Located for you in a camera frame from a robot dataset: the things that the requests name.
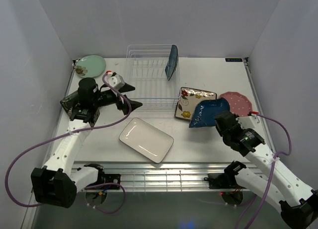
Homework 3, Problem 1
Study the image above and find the pink polka dot plate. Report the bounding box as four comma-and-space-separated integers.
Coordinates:
219, 91, 253, 117

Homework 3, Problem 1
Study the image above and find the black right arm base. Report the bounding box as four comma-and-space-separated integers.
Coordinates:
204, 173, 238, 189

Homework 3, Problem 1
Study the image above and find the dark blue leaf plate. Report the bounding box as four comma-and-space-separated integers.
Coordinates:
189, 98, 230, 128

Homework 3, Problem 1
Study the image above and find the black floral square plate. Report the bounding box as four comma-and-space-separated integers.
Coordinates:
60, 91, 79, 117

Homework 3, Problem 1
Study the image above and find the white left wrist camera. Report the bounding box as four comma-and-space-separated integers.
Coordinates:
105, 71, 125, 90

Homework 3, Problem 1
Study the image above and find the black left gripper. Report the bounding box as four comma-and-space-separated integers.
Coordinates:
92, 82, 142, 115

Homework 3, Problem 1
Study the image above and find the white wire dish rack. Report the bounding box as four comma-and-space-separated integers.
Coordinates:
125, 44, 181, 110

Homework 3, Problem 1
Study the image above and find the black logo label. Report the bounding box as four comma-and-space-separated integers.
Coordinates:
225, 58, 243, 63

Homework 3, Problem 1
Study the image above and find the mint green round plate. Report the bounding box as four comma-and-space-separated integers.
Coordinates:
74, 55, 106, 78

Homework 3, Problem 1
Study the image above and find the aluminium rail frame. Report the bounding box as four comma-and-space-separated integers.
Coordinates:
31, 161, 299, 193

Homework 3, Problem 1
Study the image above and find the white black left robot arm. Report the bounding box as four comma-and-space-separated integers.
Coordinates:
31, 75, 143, 208

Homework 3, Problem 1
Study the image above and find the white rectangular plate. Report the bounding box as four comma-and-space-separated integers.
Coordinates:
119, 118, 174, 163

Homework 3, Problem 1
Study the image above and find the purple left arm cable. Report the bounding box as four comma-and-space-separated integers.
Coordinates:
4, 74, 132, 214

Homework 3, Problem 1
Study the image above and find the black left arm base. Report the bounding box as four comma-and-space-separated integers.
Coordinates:
101, 174, 121, 191

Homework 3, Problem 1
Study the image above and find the cream floral square plate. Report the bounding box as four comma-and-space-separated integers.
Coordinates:
174, 87, 217, 121

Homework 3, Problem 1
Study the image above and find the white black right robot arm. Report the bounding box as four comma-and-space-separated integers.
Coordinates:
215, 111, 318, 229

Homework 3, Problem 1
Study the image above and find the teal leaf-shaped plate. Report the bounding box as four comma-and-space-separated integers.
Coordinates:
164, 45, 178, 81

